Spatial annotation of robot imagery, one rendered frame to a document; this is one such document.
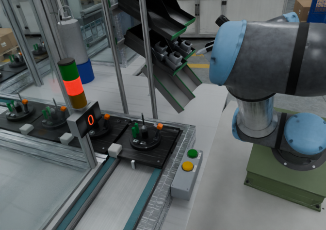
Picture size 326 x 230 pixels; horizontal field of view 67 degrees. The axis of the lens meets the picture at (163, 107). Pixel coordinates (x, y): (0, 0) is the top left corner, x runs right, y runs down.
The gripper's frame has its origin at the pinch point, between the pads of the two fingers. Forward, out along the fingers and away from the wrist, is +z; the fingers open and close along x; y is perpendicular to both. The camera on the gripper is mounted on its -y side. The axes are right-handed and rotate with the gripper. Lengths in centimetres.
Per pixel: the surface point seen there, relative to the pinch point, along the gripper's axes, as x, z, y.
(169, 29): 0.2, 11.0, -11.9
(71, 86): -50, 17, -12
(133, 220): -59, 13, 34
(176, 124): -11.0, 21.4, 28.5
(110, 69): 40, 106, 0
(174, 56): -2.1, 12.8, -0.9
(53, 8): 31, 119, -58
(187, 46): 12.8, 14.0, -0.7
